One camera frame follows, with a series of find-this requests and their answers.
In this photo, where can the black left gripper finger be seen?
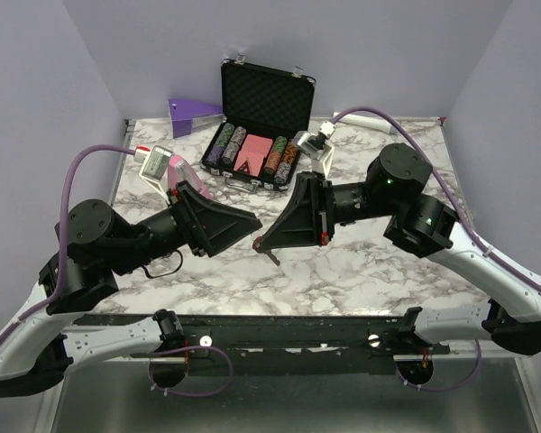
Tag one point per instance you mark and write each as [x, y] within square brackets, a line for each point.
[199, 204]
[218, 230]

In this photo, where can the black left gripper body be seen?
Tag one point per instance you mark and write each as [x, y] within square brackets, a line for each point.
[187, 220]

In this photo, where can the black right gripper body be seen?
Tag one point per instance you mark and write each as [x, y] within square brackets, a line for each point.
[326, 202]

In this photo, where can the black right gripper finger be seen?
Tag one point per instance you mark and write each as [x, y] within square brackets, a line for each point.
[296, 226]
[302, 197]

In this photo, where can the silver key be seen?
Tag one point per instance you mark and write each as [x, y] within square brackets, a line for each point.
[273, 257]

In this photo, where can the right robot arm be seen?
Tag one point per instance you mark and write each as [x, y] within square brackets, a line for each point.
[427, 228]

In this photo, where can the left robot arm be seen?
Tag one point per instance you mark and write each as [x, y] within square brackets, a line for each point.
[102, 245]

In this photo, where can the pink plastic box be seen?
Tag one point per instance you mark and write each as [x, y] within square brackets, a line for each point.
[180, 170]

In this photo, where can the pink card deck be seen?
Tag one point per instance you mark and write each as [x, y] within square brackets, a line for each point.
[252, 154]

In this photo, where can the white cylindrical tube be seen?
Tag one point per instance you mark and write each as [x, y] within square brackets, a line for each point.
[370, 122]

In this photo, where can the black poker chip case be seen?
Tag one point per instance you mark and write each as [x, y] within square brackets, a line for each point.
[268, 102]

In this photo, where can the purple wedge block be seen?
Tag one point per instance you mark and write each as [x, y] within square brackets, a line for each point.
[188, 116]

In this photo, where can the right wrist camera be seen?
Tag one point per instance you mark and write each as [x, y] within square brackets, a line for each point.
[317, 148]

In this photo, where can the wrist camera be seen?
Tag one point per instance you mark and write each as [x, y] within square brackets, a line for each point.
[154, 162]
[317, 148]

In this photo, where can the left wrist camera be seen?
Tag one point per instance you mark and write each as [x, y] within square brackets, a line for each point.
[154, 162]

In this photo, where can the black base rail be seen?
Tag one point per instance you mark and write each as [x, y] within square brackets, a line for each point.
[258, 345]

